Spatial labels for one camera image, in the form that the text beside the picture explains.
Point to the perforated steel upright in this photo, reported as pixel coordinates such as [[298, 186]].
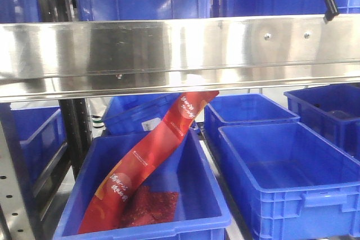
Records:
[[12, 201]]

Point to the left rail screw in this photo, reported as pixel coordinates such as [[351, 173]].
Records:
[[267, 36]]

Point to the black shelf upright post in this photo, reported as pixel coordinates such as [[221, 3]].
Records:
[[78, 133]]

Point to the stainless steel shelf rail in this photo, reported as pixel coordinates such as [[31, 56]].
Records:
[[63, 60]]

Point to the red snack package strip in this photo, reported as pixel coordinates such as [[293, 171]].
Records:
[[112, 195]]

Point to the red dried meat sheet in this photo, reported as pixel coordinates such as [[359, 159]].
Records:
[[147, 207]]

